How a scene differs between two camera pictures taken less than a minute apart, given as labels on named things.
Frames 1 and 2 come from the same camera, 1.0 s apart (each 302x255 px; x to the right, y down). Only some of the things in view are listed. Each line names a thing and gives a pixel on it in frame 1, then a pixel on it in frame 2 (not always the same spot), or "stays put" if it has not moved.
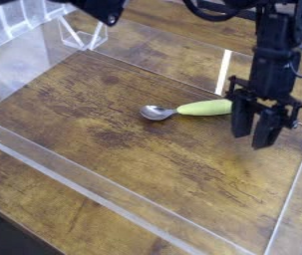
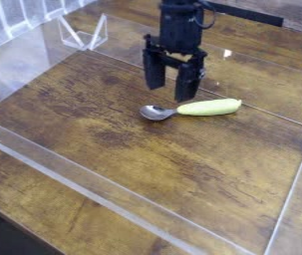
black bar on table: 251,14 stays put
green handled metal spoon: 200,109 stays put
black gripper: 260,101 -> 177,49
